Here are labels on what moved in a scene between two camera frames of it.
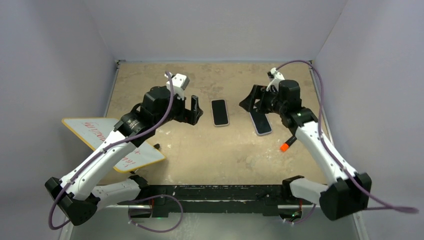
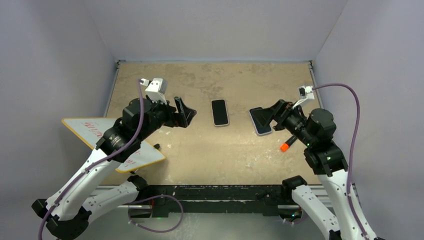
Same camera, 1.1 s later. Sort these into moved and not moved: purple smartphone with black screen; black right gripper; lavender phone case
Moved: black right gripper
Not moved: purple smartphone with black screen; lavender phone case
